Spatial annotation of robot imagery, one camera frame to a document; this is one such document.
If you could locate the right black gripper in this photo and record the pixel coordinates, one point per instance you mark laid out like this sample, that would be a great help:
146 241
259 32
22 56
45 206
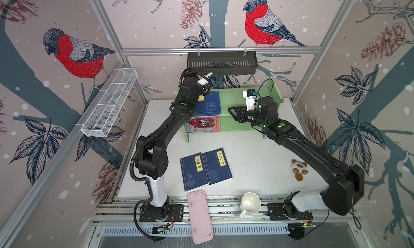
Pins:
242 113

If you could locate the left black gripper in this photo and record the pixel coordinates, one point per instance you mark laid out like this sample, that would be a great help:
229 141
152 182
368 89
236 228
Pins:
202 91

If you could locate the blue book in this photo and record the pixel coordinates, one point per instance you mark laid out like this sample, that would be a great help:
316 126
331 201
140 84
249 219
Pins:
216 164
208 105
193 173

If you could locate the red pink Hamlet book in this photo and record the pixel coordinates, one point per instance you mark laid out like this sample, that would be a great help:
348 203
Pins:
203 124

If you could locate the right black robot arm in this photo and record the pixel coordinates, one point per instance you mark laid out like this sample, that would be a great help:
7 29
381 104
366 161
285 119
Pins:
345 183

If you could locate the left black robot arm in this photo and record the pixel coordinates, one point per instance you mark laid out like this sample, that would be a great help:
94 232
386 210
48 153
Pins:
150 160

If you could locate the green wooden two-tier shelf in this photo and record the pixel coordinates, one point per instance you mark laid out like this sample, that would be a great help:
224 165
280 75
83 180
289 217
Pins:
242 106

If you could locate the dark grey hanging basket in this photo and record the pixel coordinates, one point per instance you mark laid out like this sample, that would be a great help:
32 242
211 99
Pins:
223 63

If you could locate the white ceramic mug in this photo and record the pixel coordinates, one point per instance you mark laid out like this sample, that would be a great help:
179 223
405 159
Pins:
250 205

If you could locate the pink pencil case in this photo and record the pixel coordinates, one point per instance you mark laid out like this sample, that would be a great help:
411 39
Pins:
199 215

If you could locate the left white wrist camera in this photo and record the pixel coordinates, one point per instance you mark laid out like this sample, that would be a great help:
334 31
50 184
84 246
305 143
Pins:
207 79

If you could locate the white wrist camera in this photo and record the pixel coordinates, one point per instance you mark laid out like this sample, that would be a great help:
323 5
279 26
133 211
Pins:
250 97
207 79

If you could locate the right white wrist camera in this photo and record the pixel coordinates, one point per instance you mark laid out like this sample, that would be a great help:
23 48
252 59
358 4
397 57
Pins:
250 97

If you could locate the brown bear plush keychain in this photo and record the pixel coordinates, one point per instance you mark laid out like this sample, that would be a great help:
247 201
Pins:
299 169

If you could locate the white wire mesh basket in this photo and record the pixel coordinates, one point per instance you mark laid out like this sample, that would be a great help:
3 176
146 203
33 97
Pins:
106 111

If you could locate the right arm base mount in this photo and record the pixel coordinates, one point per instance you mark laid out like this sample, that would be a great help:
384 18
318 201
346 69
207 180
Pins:
287 212

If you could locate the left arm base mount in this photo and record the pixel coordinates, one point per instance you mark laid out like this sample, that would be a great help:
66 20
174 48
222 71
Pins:
168 213

